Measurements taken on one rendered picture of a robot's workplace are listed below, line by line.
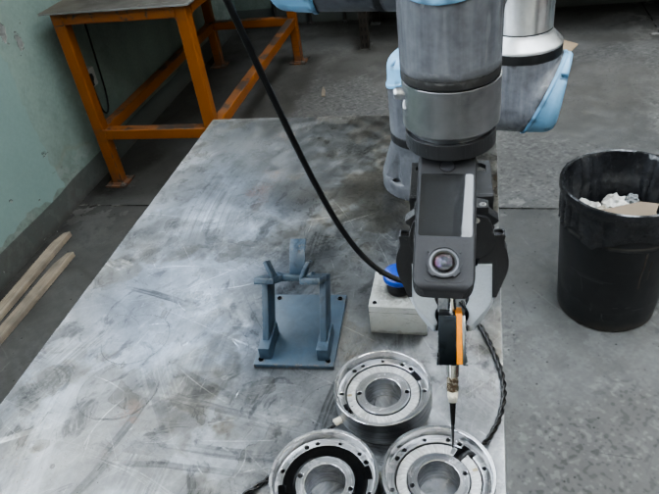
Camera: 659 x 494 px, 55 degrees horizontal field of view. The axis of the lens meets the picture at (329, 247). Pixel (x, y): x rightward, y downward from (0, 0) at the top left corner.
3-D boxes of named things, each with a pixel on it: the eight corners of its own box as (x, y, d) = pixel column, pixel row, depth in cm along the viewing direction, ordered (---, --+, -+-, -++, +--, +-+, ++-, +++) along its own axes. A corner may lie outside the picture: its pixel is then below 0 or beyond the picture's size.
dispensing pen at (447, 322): (437, 455, 59) (435, 276, 58) (437, 439, 63) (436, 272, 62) (461, 456, 59) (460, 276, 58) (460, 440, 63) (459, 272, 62)
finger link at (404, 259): (444, 289, 59) (454, 213, 54) (444, 301, 58) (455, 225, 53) (394, 284, 60) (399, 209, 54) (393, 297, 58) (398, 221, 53)
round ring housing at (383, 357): (399, 360, 75) (397, 335, 73) (452, 421, 67) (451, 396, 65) (322, 398, 72) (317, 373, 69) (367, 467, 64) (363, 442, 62)
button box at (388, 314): (428, 335, 78) (427, 306, 75) (371, 332, 79) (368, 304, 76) (431, 292, 84) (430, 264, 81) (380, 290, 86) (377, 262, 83)
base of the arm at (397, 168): (388, 157, 115) (385, 106, 109) (474, 156, 111) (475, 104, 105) (378, 202, 103) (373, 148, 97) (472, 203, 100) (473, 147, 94)
